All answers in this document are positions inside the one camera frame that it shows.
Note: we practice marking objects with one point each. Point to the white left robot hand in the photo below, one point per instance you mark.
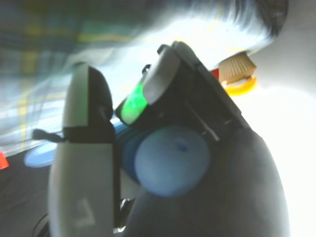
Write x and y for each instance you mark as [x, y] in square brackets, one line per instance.
[247, 192]

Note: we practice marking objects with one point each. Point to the blue round object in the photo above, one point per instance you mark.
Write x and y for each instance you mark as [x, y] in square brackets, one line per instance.
[170, 160]

